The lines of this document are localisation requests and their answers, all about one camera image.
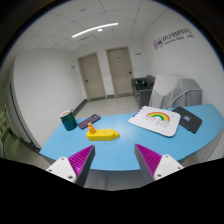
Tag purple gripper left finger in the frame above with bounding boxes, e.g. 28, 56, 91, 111
46, 145, 95, 187

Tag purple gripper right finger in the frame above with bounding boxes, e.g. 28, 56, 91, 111
134, 144, 183, 184

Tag orange charger plug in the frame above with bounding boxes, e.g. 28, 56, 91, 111
88, 123, 96, 134

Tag yellow power strip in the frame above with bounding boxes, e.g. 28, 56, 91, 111
86, 129, 120, 141

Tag purple smartphone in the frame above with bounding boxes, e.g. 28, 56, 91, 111
78, 114, 101, 129

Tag white rainbow drawing board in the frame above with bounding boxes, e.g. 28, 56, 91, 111
128, 106, 181, 137

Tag dark green mug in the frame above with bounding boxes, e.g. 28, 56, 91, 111
60, 110, 77, 131

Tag black notebook with sticker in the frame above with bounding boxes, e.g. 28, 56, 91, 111
174, 106, 202, 133

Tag grey cloth-covered furniture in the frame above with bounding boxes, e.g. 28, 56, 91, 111
149, 74, 202, 109

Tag grey armchair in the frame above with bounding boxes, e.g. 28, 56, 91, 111
131, 75, 155, 107

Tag left beige door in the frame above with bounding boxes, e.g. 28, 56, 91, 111
78, 53, 105, 100

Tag beige door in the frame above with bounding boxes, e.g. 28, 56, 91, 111
78, 53, 105, 100
107, 47, 133, 95

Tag right beige door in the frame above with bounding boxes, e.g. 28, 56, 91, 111
107, 47, 133, 95

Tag long ceiling light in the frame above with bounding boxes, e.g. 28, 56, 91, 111
72, 22, 119, 38

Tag wall logo sign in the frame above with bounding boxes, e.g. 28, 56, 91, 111
153, 32, 194, 50

